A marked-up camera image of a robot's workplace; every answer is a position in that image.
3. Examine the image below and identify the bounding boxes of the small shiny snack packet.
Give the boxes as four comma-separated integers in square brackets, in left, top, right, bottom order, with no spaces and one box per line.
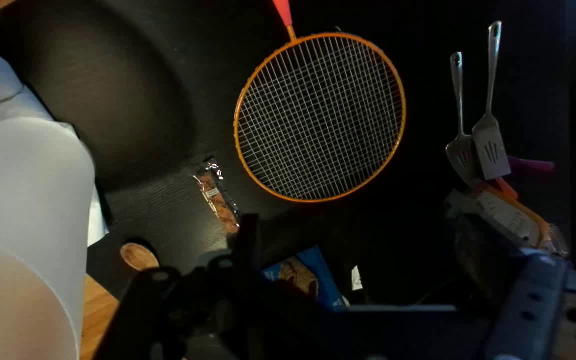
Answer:
[192,158,242,236]

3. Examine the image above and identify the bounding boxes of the clear plastic food container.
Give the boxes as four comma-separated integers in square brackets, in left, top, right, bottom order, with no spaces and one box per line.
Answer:
[445,188,569,259]

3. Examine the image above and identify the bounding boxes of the orange racket with red handle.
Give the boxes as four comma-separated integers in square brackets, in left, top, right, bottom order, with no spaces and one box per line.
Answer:
[231,0,407,206]

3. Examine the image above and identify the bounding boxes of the short red handled utensil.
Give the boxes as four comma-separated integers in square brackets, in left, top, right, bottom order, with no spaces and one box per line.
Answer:
[492,177,520,204]

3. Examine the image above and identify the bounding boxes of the white paper sheet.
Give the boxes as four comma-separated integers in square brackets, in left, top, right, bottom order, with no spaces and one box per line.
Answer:
[0,36,111,249]

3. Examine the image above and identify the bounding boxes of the long red handled utensil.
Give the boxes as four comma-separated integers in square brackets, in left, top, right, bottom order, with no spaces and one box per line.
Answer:
[505,156,558,179]

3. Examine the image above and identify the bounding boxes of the wooden spoon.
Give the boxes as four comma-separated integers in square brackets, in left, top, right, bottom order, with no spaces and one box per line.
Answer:
[117,240,162,272]

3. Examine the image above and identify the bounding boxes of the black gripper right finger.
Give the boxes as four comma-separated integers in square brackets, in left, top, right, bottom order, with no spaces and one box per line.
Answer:
[479,252,569,360]

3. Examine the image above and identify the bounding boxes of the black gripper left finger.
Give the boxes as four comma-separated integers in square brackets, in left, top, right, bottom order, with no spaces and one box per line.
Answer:
[94,266,236,360]

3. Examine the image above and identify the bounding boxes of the translucent white plastic pitcher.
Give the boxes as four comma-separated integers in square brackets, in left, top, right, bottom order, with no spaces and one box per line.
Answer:
[0,117,96,360]

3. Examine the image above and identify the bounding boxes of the blue snack box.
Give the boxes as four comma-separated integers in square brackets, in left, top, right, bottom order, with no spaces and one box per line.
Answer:
[259,246,349,313]

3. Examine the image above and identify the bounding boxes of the slotted metal spatula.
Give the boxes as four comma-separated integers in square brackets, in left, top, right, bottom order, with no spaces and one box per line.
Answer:
[443,51,484,188]

